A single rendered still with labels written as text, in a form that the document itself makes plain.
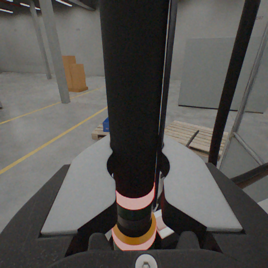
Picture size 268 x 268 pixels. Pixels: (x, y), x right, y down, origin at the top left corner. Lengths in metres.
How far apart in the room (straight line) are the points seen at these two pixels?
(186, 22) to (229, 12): 2.28
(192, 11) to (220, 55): 7.15
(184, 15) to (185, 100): 7.57
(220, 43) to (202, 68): 0.76
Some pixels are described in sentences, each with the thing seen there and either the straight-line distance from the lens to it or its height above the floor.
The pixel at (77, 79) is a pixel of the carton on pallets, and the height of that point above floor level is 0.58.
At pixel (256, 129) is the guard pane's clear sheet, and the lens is 1.39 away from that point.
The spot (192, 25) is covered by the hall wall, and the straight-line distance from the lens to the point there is 12.25.
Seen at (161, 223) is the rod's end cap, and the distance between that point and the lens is 0.20.
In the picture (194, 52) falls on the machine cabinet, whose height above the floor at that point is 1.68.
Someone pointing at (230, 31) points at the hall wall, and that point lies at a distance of 12.35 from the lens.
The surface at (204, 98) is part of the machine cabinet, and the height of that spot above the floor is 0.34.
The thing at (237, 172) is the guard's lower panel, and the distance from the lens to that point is 1.56.
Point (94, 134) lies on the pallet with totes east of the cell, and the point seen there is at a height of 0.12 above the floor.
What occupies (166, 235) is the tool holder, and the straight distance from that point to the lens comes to 0.20.
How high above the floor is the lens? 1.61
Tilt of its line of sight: 27 degrees down
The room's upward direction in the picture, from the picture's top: straight up
